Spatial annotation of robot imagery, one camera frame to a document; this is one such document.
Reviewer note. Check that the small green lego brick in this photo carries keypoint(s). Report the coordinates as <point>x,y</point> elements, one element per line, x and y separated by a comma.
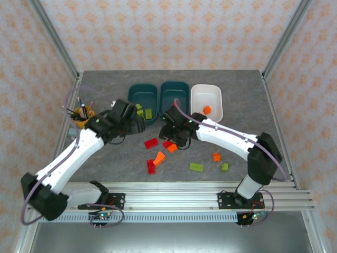
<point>138,106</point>
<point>225,167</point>
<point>140,113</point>

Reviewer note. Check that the red lego brick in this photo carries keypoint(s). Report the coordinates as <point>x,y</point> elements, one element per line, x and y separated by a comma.
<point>151,143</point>
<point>166,144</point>
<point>151,167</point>

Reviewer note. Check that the orange sloped lego brick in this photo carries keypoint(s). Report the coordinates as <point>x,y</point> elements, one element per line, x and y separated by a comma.
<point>159,158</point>

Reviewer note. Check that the small orange lego brick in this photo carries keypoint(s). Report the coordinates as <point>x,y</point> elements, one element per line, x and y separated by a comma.
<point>207,110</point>
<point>216,157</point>

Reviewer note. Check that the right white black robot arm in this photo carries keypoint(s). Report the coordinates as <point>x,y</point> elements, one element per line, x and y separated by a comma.
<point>226,135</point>

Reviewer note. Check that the teal plastic container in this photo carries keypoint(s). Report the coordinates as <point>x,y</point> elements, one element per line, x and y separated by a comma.
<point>173,92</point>
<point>143,95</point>

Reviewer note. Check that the wooden pencil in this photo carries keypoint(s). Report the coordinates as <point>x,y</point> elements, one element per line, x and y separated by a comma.
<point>90,105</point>

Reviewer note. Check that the yellow pen cup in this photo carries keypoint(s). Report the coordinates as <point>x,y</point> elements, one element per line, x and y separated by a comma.
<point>81,123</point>

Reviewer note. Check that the white marker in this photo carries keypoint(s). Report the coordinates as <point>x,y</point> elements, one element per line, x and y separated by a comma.
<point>83,110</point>

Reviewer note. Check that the blue pen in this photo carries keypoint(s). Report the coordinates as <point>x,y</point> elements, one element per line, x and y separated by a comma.
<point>79,102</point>

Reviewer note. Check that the blue grey eraser block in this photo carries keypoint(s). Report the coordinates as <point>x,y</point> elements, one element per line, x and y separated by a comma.
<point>73,132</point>

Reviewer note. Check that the white plastic container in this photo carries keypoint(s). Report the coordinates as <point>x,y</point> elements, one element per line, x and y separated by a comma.
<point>208,95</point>

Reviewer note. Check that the black pen with white tip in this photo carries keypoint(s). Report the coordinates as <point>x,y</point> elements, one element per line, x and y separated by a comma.
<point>71,110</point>
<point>71,114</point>

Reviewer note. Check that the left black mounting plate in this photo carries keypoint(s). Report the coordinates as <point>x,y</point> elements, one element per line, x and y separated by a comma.
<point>118,201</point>

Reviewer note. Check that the black mounting plate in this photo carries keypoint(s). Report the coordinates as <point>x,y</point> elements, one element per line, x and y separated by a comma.
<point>118,201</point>
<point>226,200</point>

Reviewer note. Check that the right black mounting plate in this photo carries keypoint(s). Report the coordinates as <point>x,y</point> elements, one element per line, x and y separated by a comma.
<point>226,200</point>

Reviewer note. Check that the grey metal lower panel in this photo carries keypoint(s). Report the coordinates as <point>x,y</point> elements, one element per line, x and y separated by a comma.
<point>168,237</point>

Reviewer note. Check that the aluminium table side rail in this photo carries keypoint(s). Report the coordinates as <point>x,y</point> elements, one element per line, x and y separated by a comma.
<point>65,118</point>
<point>276,124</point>

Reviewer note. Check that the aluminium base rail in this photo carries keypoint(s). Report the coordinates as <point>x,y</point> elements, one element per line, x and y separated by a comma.
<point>168,196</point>

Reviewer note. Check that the aluminium frame post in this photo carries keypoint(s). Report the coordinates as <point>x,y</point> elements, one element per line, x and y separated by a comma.
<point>55,42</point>
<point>287,37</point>

